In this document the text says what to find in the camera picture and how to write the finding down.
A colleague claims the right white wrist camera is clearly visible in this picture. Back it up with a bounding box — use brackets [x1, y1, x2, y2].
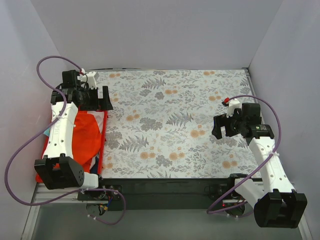
[222, 97, 241, 118]

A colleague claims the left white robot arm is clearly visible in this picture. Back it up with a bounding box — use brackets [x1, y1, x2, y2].
[34, 70, 113, 200]

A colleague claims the purple cable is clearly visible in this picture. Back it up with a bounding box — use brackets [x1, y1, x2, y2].
[206, 94, 282, 219]
[5, 55, 126, 226]

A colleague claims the orange t shirt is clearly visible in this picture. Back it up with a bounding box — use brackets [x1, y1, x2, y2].
[34, 111, 104, 190]

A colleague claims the red plastic bin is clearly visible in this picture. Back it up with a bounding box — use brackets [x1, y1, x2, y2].
[97, 111, 108, 175]

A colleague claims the blue garment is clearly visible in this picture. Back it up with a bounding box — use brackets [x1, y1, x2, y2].
[89, 156, 99, 174]

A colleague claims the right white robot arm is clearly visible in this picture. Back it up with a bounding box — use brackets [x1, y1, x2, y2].
[212, 98, 308, 229]

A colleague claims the teal garment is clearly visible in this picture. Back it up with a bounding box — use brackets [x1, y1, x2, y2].
[43, 127, 51, 137]

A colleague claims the floral patterned table mat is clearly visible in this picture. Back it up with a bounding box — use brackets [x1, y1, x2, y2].
[97, 69, 257, 179]

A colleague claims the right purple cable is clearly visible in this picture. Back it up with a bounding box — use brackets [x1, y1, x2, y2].
[206, 94, 282, 219]

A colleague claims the aluminium frame rail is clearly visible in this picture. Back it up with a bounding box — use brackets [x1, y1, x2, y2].
[32, 183, 88, 204]

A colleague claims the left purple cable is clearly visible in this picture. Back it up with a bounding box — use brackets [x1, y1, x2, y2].
[5, 55, 126, 226]

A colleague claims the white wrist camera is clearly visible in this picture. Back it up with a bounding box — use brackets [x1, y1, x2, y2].
[81, 71, 99, 89]
[222, 97, 241, 118]

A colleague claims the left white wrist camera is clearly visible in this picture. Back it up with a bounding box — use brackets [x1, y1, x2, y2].
[81, 71, 99, 89]

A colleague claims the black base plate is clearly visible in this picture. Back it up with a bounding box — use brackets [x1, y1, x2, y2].
[76, 173, 261, 212]

